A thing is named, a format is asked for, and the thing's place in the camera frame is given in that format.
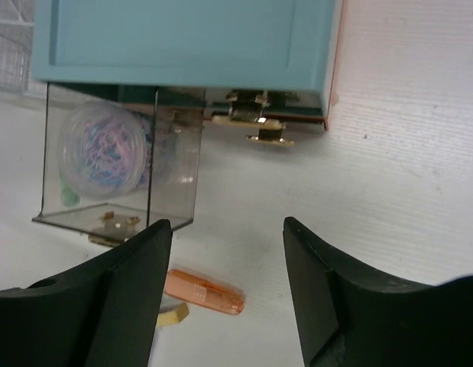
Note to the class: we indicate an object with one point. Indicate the green eraser stick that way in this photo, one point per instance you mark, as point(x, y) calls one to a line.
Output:
point(68, 197)

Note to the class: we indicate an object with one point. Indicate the orange marker pen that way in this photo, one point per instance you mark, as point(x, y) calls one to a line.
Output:
point(203, 292)

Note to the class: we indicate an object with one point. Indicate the clear smoked drawer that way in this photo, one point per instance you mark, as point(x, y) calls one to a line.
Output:
point(173, 120)
point(259, 114)

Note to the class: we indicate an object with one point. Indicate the teal drawer box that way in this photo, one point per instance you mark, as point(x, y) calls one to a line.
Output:
point(286, 50)

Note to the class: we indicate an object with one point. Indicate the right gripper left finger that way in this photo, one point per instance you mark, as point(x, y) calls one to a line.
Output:
point(102, 312)

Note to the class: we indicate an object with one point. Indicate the white wire mesh organizer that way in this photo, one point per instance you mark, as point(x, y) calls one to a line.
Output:
point(16, 33)

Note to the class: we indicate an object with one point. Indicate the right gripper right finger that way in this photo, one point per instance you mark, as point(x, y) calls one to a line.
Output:
point(351, 314)

